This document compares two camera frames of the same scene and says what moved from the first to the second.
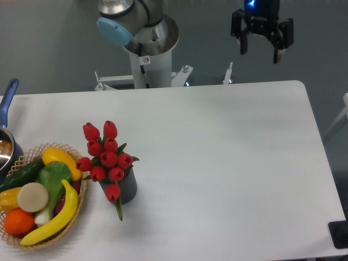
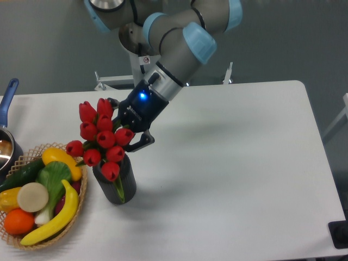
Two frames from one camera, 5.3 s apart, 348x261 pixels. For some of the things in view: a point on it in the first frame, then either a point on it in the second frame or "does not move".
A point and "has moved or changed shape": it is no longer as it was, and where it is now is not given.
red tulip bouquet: (107, 161) has moved or changed shape
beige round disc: (32, 197) does not move
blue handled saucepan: (11, 151) does not move
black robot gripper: (261, 17) -> (143, 104)
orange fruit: (18, 222) does not move
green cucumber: (27, 174) does not move
